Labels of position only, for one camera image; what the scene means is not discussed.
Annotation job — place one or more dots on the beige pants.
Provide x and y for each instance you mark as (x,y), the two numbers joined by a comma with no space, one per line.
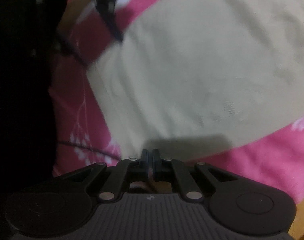
(192,67)

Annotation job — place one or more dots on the pink floral bed blanket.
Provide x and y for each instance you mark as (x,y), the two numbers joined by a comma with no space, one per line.
(76,100)

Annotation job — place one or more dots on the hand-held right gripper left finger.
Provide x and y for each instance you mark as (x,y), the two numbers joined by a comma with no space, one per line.
(144,165)

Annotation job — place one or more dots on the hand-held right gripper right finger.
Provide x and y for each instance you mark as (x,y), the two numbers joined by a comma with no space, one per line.
(155,165)

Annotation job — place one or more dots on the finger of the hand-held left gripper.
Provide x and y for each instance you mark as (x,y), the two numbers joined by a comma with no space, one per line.
(109,15)
(71,50)

